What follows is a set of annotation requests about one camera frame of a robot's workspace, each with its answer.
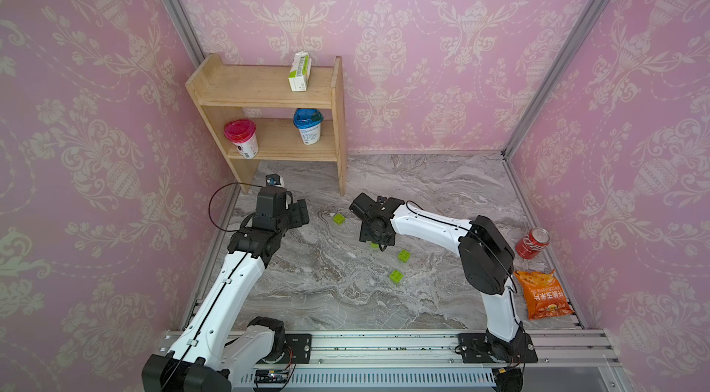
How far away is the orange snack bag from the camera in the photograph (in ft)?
2.60

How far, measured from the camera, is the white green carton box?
2.54ft

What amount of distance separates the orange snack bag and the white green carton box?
865 mm

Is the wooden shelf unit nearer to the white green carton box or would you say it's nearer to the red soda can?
the white green carton box
